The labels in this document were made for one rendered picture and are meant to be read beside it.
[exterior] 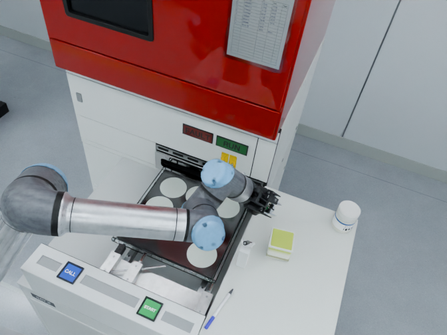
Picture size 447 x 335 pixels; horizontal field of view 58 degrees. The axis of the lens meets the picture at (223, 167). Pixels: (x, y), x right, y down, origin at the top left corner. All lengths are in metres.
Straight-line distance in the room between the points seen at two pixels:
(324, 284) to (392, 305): 1.27
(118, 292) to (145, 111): 0.64
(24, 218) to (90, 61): 0.68
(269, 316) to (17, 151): 2.29
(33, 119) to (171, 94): 2.11
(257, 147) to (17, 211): 0.77
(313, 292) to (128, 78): 0.88
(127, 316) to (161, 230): 0.38
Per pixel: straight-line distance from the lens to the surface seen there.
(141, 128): 1.55
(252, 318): 1.20
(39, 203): 0.90
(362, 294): 2.49
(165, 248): 1.36
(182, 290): 1.31
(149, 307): 1.20
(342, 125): 3.09
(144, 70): 1.31
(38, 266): 1.32
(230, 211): 1.45
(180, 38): 1.18
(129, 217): 0.88
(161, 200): 1.47
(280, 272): 1.28
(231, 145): 1.39
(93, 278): 1.27
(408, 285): 2.65
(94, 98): 1.60
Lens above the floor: 2.06
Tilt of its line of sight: 47 degrees down
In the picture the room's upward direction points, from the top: 8 degrees clockwise
